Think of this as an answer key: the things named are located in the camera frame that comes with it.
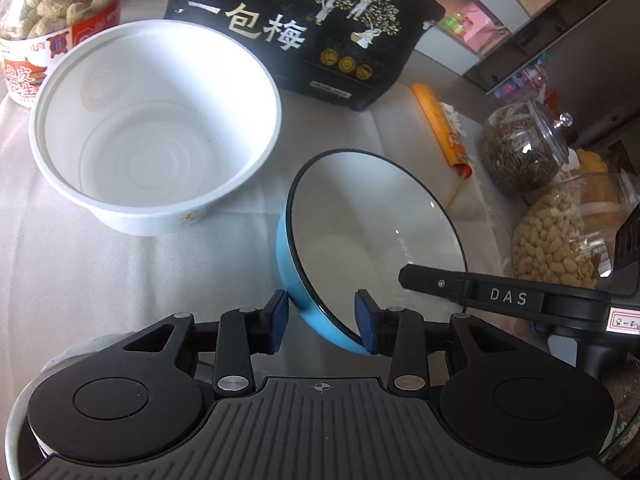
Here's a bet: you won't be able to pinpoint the yellow snack pack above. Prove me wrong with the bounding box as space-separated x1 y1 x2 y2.
570 148 612 177

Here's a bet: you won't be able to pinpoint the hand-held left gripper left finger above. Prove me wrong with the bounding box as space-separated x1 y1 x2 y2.
89 290 291 396

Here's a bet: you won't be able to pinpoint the blue bowl with black rim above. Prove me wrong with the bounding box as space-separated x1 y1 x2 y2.
276 149 469 357

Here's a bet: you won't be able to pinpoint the long orange packet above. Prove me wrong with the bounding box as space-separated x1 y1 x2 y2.
411 83 473 168

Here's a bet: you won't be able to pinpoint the white tablecloth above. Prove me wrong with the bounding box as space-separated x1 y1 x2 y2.
0 0 531 391

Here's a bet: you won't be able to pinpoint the black snack bag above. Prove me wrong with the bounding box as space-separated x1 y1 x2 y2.
164 0 447 112

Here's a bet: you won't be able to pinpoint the white plastic bowl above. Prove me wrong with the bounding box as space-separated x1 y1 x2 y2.
28 20 282 237

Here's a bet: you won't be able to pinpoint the glass jar of pale peanuts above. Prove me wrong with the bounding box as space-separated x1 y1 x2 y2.
511 172 640 291

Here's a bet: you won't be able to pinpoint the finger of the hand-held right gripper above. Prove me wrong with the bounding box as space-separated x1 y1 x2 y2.
398 264 546 314
612 217 640 281

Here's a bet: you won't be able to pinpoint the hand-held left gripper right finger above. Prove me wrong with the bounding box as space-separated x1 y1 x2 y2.
353 289 502 395

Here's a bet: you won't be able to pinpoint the colourful small toys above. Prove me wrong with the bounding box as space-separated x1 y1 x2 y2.
492 67 561 101

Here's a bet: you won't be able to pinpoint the white and wood tv cabinet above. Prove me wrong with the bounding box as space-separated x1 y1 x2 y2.
410 0 640 171

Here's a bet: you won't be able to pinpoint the small green toy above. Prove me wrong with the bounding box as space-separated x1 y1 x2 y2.
440 12 473 33

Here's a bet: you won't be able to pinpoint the pink box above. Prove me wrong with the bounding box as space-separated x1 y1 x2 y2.
462 2 506 53

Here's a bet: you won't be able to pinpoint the glass jar of dark seeds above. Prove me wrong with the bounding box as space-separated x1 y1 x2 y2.
477 100 581 196

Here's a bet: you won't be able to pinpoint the thin wooden stick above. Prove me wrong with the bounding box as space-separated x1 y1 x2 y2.
446 165 475 209

